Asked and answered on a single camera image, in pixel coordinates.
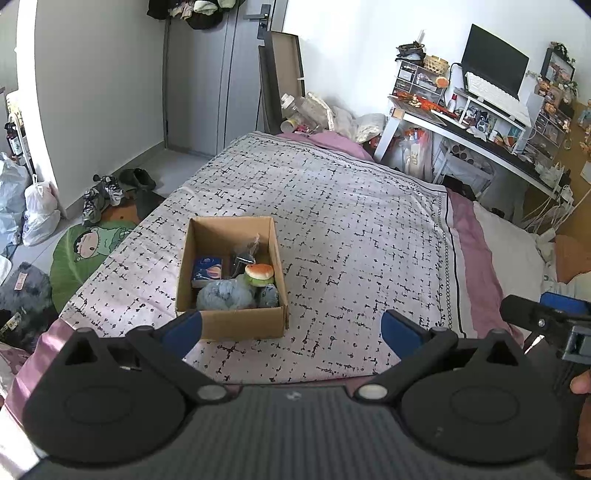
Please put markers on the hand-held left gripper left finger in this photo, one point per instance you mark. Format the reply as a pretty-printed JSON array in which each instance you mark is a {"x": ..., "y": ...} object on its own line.
[{"x": 182, "y": 330}]

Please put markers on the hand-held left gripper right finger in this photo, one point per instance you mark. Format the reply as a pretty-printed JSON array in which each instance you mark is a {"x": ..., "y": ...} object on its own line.
[{"x": 399, "y": 330}]

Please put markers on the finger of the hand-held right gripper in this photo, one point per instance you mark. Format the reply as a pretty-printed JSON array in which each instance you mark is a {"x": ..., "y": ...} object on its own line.
[
  {"x": 526, "y": 314},
  {"x": 565, "y": 302}
]

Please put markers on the brown cardboard box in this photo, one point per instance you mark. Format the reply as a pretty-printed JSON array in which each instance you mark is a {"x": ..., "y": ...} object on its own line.
[{"x": 240, "y": 325}]

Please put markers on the blue white tissue pack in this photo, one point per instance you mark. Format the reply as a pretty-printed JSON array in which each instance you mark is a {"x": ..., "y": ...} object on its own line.
[{"x": 207, "y": 272}]

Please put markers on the black item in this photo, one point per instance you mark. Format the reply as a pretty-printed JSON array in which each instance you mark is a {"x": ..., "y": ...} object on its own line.
[{"x": 244, "y": 258}]

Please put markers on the burger plush toy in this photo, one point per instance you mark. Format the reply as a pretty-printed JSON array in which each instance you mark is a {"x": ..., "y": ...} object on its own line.
[{"x": 258, "y": 273}]

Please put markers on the person's right hand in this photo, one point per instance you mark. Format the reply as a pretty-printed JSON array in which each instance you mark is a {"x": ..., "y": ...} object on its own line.
[{"x": 582, "y": 383}]

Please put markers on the blue-grey plush toy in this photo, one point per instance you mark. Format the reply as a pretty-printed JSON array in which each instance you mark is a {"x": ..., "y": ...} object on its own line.
[{"x": 224, "y": 295}]

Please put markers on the white pillow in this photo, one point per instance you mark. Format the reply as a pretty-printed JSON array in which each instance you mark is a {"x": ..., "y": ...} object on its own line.
[{"x": 508, "y": 249}]

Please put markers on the white black-patterned bed blanket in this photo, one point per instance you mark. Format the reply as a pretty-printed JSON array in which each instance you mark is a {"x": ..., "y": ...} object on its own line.
[{"x": 351, "y": 221}]

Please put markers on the green cartoon round rug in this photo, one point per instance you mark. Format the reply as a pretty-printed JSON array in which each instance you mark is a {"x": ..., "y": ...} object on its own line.
[{"x": 74, "y": 272}]

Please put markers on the grey white sneaker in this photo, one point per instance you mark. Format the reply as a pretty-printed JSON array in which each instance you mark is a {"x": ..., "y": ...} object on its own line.
[
  {"x": 113, "y": 189},
  {"x": 92, "y": 205}
]

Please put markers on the dark slippers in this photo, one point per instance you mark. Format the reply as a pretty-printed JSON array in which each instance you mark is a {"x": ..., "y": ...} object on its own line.
[{"x": 137, "y": 179}]

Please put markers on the small desktop drawer unit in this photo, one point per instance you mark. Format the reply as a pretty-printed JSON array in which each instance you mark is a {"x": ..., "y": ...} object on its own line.
[{"x": 549, "y": 131}]

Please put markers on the white plastic shopping bag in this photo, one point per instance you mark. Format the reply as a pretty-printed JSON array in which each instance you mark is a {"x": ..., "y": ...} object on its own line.
[{"x": 40, "y": 212}]

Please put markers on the white desk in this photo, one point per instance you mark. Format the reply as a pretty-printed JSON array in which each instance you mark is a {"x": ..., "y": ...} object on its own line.
[{"x": 466, "y": 134}]

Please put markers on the white monitor riser shelf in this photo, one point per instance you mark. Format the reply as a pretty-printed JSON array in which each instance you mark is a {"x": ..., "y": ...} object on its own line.
[{"x": 489, "y": 115}]

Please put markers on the crumpled white plastic bags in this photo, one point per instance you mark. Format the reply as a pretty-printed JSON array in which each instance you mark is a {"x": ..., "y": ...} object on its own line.
[{"x": 364, "y": 124}]

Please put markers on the large white plastic bag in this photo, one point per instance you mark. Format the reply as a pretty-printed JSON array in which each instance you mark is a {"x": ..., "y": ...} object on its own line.
[{"x": 11, "y": 194}]

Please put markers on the white keyboard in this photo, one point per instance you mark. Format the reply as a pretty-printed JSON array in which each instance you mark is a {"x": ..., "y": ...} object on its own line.
[{"x": 496, "y": 94}]

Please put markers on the paper cup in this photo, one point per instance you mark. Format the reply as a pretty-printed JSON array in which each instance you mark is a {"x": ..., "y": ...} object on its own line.
[{"x": 289, "y": 124}]

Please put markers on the grey door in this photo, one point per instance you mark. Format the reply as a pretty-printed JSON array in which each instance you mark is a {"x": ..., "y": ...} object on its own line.
[{"x": 203, "y": 92}]

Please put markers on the clear plastic bottles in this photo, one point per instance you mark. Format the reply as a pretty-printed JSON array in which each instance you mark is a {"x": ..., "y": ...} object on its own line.
[{"x": 304, "y": 110}]

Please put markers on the clear drawer organizer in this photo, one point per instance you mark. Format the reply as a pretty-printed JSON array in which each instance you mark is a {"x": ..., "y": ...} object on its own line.
[{"x": 415, "y": 81}]

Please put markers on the black computer monitor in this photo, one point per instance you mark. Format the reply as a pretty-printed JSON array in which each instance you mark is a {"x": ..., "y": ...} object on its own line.
[{"x": 494, "y": 60}]

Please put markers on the dark bottle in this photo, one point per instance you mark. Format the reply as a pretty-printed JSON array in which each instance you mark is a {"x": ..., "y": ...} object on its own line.
[{"x": 14, "y": 141}]

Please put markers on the woven basket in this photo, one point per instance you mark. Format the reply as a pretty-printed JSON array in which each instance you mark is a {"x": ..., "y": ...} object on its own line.
[{"x": 436, "y": 63}]

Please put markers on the flat leaning cardboard box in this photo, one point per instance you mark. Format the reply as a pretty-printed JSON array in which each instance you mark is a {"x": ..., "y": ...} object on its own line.
[{"x": 281, "y": 78}]

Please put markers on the pile of hanging clothes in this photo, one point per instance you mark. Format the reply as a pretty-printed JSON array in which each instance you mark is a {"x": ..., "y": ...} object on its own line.
[{"x": 194, "y": 9}]

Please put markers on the black picture frame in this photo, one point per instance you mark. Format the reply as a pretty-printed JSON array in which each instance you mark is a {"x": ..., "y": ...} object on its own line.
[{"x": 557, "y": 69}]

